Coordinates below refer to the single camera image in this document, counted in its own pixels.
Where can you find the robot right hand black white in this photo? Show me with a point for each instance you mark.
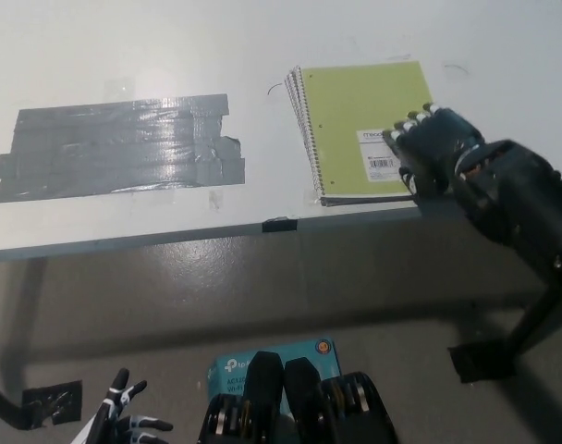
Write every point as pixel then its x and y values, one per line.
pixel 433 143

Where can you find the robot left hand black white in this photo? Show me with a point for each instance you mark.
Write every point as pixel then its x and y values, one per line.
pixel 112 411

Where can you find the green spiral notebook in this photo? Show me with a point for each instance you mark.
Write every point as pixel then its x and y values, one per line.
pixel 355 102

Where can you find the black floor tape patch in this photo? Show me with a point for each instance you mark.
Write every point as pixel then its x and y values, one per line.
pixel 475 363
pixel 50 398

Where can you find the black stand leg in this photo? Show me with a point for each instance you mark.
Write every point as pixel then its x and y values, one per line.
pixel 1 400
pixel 535 319

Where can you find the purple spiral notebook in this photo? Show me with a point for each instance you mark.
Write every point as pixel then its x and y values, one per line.
pixel 336 202

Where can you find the teal router box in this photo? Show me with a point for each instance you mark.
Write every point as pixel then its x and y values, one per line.
pixel 232 367

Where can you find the small black tape strip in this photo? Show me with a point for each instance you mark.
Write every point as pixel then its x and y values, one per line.
pixel 280 225

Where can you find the grey duct tape patch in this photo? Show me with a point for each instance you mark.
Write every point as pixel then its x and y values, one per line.
pixel 119 148

